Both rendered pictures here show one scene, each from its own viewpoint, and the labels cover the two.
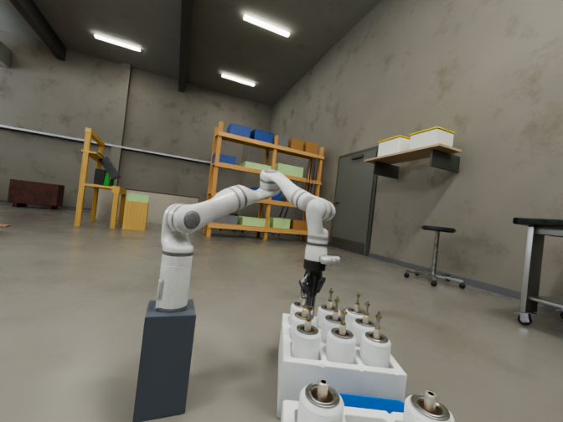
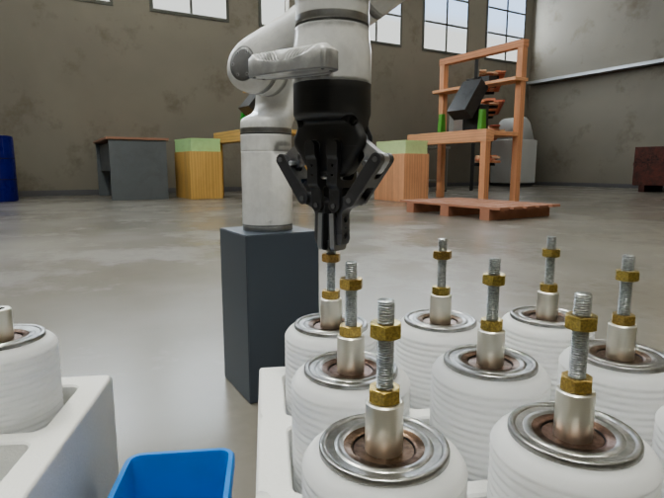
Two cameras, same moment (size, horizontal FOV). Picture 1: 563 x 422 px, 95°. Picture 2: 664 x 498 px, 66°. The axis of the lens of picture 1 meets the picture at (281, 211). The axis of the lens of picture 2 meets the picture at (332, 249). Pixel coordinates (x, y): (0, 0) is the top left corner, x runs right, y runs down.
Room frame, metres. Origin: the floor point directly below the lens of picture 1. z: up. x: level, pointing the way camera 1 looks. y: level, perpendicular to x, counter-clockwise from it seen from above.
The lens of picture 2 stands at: (0.82, -0.64, 0.41)
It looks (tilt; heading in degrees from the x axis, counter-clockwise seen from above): 9 degrees down; 83
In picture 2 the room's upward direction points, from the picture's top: straight up
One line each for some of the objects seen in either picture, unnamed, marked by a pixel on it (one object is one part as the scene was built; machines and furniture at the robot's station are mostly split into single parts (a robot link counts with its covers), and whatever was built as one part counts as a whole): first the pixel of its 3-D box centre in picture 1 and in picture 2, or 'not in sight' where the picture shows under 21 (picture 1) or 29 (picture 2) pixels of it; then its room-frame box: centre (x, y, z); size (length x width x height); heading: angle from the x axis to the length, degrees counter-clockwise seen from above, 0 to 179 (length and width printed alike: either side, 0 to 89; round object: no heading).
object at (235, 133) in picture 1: (266, 186); not in sight; (6.14, 0.42, 1.25); 2.71 x 0.73 x 2.50; 113
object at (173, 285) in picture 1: (174, 280); (267, 182); (0.82, 0.31, 0.39); 0.09 x 0.09 x 0.17; 23
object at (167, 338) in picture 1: (166, 354); (269, 307); (0.82, 0.31, 0.15); 0.14 x 0.14 x 0.30; 23
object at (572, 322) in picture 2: not in sight; (581, 321); (1.00, -0.37, 0.32); 0.02 x 0.02 x 0.01; 55
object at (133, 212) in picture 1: (120, 183); not in sight; (5.46, 3.45, 0.89); 1.38 x 1.23 x 1.79; 23
